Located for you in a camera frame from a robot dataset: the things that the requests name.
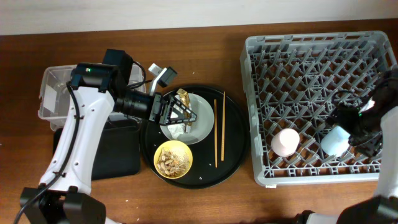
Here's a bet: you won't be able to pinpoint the peanut shells food scraps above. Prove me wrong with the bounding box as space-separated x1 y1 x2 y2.
156 151 190 178

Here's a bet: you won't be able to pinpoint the crumpled white napkin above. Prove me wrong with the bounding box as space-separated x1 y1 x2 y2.
167 123 186 139

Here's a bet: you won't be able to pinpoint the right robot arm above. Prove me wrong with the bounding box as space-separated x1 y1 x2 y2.
291 68 397 224

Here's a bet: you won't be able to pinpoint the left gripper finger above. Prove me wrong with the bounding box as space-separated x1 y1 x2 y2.
170 96 197 120
167 118 197 125

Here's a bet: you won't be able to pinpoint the right wooden chopstick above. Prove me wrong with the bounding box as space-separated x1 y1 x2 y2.
221 91 226 161

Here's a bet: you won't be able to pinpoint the light blue plastic cup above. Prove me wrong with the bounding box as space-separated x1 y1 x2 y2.
321 126 350 157

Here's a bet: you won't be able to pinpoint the grey round plate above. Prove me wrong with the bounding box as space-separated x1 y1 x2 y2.
160 93 214 145

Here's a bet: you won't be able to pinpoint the pink plastic cup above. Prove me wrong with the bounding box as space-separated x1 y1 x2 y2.
271 128 300 157

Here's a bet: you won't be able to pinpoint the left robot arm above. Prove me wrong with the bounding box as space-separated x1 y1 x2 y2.
14 49 197 223

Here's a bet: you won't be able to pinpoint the clear plastic storage bin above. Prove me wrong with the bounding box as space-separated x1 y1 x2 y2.
37 62 147 131

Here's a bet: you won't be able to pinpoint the gold foil wrapper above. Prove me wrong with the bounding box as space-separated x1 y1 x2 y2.
177 88 192 133

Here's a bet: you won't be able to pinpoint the black rectangular tray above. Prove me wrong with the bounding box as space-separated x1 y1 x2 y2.
52 119 142 181

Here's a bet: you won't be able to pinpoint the yellow bowl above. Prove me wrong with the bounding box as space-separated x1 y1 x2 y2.
153 140 193 179

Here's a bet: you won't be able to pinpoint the grey dishwasher rack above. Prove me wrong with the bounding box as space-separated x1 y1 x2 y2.
240 31 397 187

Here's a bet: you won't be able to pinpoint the round black serving tray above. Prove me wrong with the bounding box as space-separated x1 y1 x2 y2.
140 85 250 189

